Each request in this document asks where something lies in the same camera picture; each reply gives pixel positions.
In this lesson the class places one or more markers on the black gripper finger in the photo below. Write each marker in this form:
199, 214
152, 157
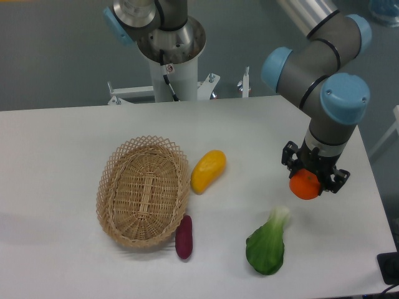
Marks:
332, 180
291, 158

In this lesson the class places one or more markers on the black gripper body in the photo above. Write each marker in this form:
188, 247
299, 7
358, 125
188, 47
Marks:
311, 160

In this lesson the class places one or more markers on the orange fruit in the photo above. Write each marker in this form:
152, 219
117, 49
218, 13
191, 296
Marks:
305, 185

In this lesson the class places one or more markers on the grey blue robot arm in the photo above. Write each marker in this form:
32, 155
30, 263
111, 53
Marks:
311, 80

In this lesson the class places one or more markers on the woven wicker basket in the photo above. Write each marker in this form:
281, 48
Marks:
143, 192

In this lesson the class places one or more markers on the yellow mango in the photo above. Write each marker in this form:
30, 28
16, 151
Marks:
207, 170

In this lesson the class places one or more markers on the black device at table edge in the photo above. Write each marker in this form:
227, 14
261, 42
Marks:
388, 264

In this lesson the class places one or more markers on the green bok choy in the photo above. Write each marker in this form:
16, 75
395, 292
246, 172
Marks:
265, 246

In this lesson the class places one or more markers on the purple sweet potato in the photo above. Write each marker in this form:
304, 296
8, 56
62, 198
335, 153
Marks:
184, 238

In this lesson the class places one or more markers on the blue object top right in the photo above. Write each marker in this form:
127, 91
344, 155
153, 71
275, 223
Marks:
384, 11

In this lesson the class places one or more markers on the white frame at right edge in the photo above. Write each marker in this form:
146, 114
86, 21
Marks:
386, 140

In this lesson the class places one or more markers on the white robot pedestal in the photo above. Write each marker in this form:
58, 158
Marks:
169, 83

